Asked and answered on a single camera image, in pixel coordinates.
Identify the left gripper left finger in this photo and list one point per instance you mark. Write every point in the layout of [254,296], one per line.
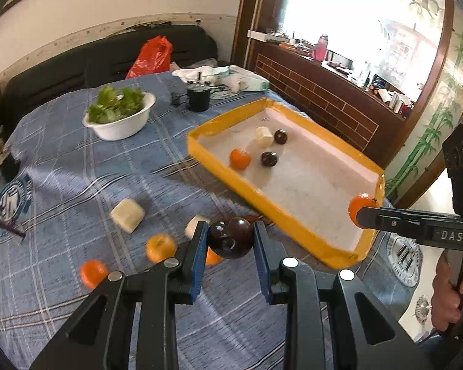
[98,334]

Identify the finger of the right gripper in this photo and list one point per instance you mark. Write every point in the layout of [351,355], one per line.
[393,221]

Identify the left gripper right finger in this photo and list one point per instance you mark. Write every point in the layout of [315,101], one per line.
[335,309]

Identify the orange mandarin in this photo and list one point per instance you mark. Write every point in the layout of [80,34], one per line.
[359,202]
[239,159]
[92,273]

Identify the yellowish mandarin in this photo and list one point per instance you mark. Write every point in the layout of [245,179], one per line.
[160,247]

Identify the large white yam chunk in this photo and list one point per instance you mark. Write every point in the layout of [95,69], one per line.
[127,215]

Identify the big orange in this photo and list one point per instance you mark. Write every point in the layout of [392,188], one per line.
[212,258]

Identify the small white yam piece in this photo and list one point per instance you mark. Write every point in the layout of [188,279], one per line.
[192,225]

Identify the small dark plum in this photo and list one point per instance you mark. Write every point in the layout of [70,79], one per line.
[281,137]

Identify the person right hand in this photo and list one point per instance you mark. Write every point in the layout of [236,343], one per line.
[445,300]

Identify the blue plaid tablecloth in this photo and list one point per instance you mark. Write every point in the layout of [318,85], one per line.
[68,183]

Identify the yellow white tray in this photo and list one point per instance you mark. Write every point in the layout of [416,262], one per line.
[307,193]

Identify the purple eyeglasses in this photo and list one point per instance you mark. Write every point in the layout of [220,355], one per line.
[7,223]

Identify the small black stamp box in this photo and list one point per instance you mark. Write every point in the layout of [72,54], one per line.
[9,166]

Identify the pink bottle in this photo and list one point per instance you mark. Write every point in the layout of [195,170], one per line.
[321,48]

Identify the white bowl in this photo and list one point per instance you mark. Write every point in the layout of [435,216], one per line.
[123,128]

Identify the green lettuce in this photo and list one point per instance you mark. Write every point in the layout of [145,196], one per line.
[113,105]

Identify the white crumpled cloth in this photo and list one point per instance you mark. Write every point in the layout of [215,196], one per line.
[233,77]

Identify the black cup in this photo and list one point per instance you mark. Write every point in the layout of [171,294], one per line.
[198,94]

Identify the black sofa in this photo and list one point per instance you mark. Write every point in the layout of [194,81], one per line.
[93,64]

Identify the red plastic bag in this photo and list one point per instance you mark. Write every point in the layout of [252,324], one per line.
[154,58]

